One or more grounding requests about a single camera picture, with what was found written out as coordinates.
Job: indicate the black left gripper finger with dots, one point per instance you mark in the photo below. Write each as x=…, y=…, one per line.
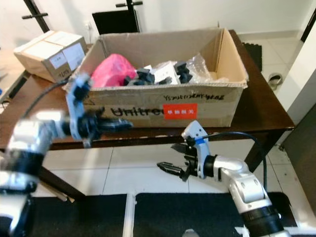
x=114, y=123
x=114, y=130

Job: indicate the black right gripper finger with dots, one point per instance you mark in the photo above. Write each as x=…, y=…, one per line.
x=172, y=170
x=179, y=147

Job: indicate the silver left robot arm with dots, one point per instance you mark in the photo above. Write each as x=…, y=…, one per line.
x=29, y=143

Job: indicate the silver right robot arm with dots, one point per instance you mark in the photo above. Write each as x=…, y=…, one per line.
x=242, y=187

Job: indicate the dark floor mat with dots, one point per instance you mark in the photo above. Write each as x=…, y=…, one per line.
x=79, y=217
x=177, y=212

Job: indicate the black foam block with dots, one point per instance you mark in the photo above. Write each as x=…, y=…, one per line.
x=183, y=73
x=143, y=77

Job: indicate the pink plastic bag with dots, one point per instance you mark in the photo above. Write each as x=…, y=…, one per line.
x=113, y=69

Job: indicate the grey robot foot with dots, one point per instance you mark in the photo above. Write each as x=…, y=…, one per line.
x=190, y=233

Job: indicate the white printed box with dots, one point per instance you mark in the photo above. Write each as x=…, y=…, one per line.
x=164, y=72

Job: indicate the labelled closed cardboard box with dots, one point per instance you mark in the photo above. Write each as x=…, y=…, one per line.
x=39, y=61

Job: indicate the dark brown wooden table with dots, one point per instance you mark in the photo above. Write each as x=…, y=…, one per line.
x=266, y=111

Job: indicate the black flat panel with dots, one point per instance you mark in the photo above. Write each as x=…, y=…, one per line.
x=116, y=22

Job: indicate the black rubber floor mat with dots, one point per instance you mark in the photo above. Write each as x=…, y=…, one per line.
x=252, y=57

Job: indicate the black stand pole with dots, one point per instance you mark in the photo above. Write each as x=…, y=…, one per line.
x=131, y=4
x=35, y=15

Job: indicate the white wall socket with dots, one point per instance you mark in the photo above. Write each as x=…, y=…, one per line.
x=88, y=25

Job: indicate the black door frame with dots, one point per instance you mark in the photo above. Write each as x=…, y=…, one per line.
x=310, y=24

